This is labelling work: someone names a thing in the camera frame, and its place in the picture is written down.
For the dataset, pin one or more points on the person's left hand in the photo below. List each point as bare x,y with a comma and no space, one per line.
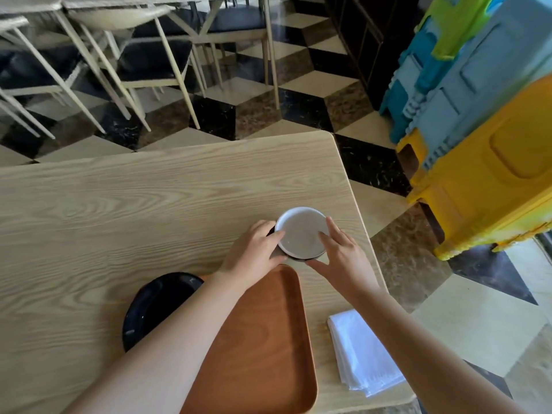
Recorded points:
248,256

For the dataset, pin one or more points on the person's right hand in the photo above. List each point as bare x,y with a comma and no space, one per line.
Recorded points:
345,267

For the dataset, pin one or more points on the person's left thumb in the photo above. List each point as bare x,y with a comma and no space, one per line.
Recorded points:
278,257

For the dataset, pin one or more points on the person's right thumb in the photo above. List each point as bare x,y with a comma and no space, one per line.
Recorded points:
318,265

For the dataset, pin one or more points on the person's right middle finger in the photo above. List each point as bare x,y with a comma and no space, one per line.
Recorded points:
337,230

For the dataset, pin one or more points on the white bowl with black outside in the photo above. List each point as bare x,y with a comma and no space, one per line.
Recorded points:
301,232

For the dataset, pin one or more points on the person's left forearm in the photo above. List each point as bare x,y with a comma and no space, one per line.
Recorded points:
168,344

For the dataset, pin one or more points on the person's right forearm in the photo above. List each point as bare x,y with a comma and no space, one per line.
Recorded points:
431,357

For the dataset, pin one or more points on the brown wooden tray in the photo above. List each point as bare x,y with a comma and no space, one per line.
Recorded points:
263,344

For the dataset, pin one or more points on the white folded napkin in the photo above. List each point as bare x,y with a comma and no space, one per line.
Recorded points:
364,353

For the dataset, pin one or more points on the black round plate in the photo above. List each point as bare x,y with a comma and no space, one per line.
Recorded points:
157,306

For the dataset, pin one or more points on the teal plastic stool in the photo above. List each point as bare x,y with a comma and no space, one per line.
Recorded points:
401,99

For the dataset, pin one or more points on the yellow plastic stool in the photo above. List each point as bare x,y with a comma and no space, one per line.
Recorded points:
487,181

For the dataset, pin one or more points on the dark wooden cabinet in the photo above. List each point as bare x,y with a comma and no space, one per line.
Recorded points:
371,43

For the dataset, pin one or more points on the light blue plastic stool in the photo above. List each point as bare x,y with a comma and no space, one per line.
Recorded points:
478,73

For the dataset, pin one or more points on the cream chair with dark seat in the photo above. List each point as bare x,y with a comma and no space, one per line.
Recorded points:
30,68
235,25
151,60

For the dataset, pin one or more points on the green plastic stool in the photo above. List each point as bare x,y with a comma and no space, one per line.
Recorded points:
457,21

